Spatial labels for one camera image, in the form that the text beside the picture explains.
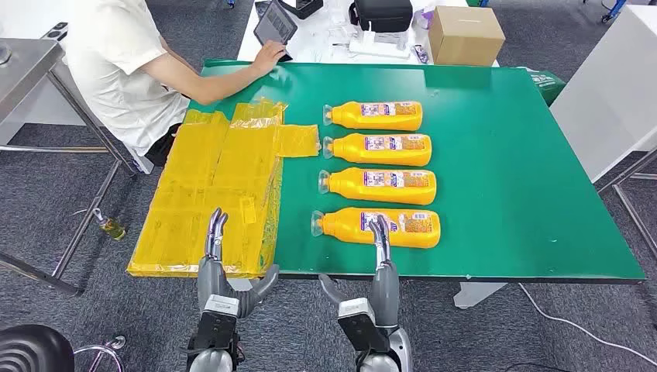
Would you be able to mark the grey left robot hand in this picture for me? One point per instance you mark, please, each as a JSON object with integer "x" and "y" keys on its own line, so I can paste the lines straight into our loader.
{"x": 213, "y": 277}

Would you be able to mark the person's right hand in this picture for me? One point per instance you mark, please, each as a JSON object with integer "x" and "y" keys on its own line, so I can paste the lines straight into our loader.
{"x": 268, "y": 57}

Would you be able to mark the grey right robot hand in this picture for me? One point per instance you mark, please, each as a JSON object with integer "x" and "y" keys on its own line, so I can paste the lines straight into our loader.
{"x": 385, "y": 292}

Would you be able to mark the orange detergent bottle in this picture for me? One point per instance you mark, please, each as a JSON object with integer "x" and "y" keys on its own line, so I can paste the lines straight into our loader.
{"x": 374, "y": 122}
{"x": 349, "y": 231}
{"x": 380, "y": 195}
{"x": 380, "y": 156}

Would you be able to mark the person's right forearm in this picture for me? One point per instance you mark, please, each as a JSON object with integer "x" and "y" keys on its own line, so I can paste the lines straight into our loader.
{"x": 220, "y": 87}

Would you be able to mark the small yellow liquid bottle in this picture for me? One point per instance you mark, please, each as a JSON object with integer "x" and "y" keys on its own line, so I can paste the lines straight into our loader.
{"x": 113, "y": 228}

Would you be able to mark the white table foot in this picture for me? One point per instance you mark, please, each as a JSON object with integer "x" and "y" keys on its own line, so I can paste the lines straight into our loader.
{"x": 477, "y": 295}
{"x": 238, "y": 284}

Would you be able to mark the black tablet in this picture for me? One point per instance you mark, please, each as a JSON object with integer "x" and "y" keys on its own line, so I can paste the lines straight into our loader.
{"x": 274, "y": 23}

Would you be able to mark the white desk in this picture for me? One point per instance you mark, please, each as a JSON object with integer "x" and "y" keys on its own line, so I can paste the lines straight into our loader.
{"x": 318, "y": 41}

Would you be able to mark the black device box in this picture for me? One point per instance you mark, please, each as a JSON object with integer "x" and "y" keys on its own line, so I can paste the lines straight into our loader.
{"x": 308, "y": 7}

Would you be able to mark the yellow taped cardboard sheet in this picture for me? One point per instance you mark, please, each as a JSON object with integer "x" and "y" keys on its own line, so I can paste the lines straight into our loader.
{"x": 205, "y": 169}

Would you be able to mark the white power strip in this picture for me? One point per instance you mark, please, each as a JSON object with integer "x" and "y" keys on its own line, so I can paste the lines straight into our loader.
{"x": 377, "y": 50}

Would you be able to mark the black carrying case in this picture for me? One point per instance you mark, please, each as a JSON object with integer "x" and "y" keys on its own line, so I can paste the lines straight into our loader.
{"x": 382, "y": 15}

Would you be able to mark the purple snack packet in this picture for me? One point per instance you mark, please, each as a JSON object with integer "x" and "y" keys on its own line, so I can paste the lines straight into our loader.
{"x": 420, "y": 54}

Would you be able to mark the person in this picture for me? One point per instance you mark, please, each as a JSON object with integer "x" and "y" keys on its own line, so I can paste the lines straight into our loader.
{"x": 113, "y": 61}

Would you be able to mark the purple plastic bag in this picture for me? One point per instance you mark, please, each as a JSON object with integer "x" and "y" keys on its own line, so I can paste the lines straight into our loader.
{"x": 423, "y": 18}

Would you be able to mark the green table mat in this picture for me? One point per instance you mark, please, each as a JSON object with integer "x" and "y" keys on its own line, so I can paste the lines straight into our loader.
{"x": 513, "y": 179}

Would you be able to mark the black stool seat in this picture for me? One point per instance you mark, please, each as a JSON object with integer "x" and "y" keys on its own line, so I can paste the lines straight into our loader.
{"x": 31, "y": 351}

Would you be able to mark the brown cardboard box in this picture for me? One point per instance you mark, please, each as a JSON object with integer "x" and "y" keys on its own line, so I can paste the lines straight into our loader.
{"x": 464, "y": 38}

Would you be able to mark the stainless steel table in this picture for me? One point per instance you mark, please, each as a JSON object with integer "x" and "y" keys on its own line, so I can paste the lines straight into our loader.
{"x": 25, "y": 67}

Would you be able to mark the green bag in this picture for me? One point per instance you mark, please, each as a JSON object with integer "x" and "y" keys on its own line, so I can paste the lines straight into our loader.
{"x": 549, "y": 84}

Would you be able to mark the white side table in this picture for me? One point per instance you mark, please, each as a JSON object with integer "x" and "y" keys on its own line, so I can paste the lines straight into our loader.
{"x": 611, "y": 92}

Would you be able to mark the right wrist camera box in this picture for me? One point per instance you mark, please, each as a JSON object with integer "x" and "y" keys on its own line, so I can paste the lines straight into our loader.
{"x": 359, "y": 323}

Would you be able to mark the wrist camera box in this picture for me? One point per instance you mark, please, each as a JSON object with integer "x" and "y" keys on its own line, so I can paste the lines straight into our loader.
{"x": 218, "y": 321}
{"x": 359, "y": 323}

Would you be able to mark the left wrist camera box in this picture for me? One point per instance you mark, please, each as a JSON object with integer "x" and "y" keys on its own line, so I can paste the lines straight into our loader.
{"x": 218, "y": 321}

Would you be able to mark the grey metal table frame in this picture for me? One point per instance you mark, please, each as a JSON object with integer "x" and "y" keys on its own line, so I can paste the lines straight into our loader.
{"x": 644, "y": 176}

